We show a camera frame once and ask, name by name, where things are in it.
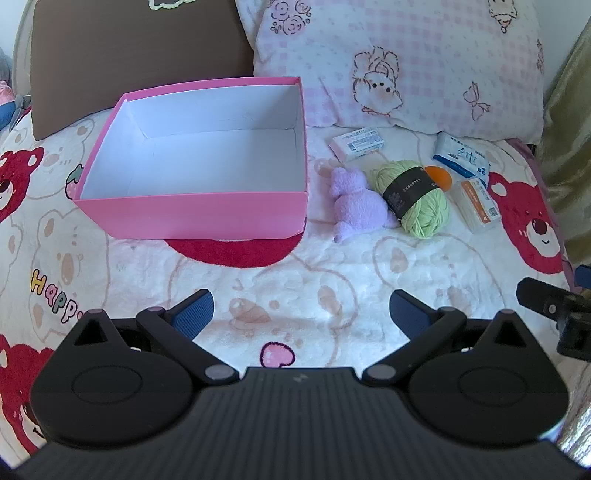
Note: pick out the grey rabbit plush toy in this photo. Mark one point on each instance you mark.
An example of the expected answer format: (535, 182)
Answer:
(7, 115)

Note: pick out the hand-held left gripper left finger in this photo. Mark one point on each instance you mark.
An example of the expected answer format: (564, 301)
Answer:
(194, 314)

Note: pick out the gold curtain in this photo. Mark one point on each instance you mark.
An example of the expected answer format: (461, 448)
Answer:
(570, 138)

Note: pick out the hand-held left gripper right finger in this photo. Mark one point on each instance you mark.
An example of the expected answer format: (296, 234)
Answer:
(408, 314)

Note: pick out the blue white tissue packet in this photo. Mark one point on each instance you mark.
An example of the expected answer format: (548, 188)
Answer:
(461, 157)

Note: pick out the pink cardboard box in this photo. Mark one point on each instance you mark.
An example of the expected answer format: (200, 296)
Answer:
(194, 161)

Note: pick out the white orange-label floss box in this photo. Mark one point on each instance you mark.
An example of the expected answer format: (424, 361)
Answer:
(478, 205)

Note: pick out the purple plush toy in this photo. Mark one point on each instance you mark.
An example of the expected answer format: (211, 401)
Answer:
(358, 203)

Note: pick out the beige headboard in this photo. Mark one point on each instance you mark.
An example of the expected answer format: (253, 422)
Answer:
(23, 37)

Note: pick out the pink checked pillow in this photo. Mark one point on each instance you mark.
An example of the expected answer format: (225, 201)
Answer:
(415, 55)

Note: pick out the small white printed packet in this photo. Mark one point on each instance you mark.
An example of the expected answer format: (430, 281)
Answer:
(358, 144)

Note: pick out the brown pillow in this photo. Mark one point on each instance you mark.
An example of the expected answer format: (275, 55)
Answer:
(129, 50)

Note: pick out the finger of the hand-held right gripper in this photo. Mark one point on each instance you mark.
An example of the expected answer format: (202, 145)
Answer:
(540, 297)

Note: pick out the orange makeup sponge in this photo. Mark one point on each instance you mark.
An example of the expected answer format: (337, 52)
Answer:
(441, 177)

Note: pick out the green yarn ball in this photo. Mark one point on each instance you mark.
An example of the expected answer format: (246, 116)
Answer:
(425, 207)

